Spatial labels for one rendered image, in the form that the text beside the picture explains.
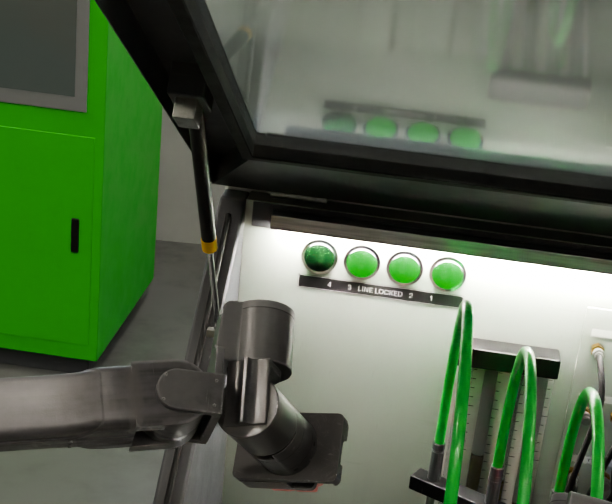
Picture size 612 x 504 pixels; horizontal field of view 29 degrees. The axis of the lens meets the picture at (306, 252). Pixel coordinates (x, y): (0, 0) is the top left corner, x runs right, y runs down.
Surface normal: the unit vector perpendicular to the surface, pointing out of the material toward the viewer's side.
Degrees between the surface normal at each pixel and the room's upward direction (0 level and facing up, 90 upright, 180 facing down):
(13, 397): 38
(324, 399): 90
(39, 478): 0
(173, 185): 90
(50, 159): 90
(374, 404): 90
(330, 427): 46
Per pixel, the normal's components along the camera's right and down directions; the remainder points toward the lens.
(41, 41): -0.13, 0.35
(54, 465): 0.10, -0.93
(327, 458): -0.32, -0.47
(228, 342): 0.25, -0.45
